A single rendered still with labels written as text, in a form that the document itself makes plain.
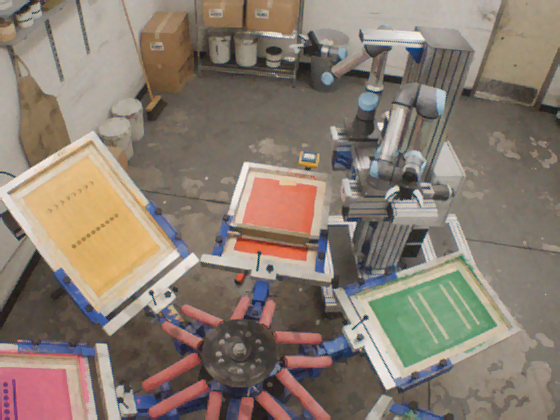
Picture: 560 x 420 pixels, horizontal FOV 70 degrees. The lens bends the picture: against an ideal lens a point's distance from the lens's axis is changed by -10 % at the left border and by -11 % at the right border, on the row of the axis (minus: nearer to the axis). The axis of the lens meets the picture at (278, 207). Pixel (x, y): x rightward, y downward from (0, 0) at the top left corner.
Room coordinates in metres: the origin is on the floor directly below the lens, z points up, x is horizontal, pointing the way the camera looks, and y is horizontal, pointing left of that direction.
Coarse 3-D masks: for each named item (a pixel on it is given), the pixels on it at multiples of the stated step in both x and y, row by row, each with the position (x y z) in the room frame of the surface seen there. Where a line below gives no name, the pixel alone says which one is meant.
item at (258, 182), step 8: (256, 184) 2.05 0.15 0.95; (264, 184) 2.06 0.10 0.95; (272, 184) 2.06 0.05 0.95; (256, 192) 1.98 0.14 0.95; (248, 200) 1.91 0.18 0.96; (256, 200) 1.91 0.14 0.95; (248, 208) 1.84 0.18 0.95; (248, 216) 1.78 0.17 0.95; (256, 224) 1.72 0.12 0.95; (264, 224) 1.72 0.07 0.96; (240, 240) 1.59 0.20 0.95; (248, 240) 1.60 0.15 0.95; (256, 240) 1.60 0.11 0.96; (240, 248) 1.54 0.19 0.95; (248, 248) 1.54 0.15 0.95; (256, 248) 1.54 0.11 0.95; (264, 248) 1.55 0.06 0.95
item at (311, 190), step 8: (296, 184) 2.08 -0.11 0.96; (304, 184) 2.08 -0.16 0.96; (296, 192) 2.01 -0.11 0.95; (304, 192) 2.01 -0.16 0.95; (312, 192) 2.02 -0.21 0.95; (312, 200) 1.95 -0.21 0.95; (312, 208) 1.88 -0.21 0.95; (312, 216) 1.81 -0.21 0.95; (304, 224) 1.75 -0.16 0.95; (304, 232) 1.68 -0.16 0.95; (272, 248) 1.55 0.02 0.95; (280, 248) 1.56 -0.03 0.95; (288, 248) 1.56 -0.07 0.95; (296, 248) 1.56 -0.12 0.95; (304, 248) 1.57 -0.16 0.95; (280, 256) 1.50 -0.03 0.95; (288, 256) 1.50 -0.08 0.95; (296, 256) 1.51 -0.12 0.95; (304, 256) 1.51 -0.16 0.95
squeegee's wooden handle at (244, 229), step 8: (240, 224) 1.62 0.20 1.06; (248, 224) 1.62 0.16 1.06; (240, 232) 1.60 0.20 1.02; (248, 232) 1.60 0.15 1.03; (256, 232) 1.59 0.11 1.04; (264, 232) 1.59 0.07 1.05; (272, 232) 1.58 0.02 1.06; (280, 232) 1.58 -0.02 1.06; (288, 232) 1.59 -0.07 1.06; (296, 232) 1.59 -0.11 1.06; (280, 240) 1.58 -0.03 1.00; (288, 240) 1.57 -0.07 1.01; (296, 240) 1.57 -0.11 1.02; (304, 240) 1.56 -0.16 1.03
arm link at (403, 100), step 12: (408, 84) 1.83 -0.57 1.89; (396, 96) 1.79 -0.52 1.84; (408, 96) 1.77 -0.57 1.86; (396, 108) 1.75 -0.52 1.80; (408, 108) 1.75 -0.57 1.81; (396, 120) 1.71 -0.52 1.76; (396, 132) 1.67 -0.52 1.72; (384, 144) 1.65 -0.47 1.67; (396, 144) 1.64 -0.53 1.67; (384, 156) 1.60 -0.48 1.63; (372, 168) 1.57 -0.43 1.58; (384, 168) 1.56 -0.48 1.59
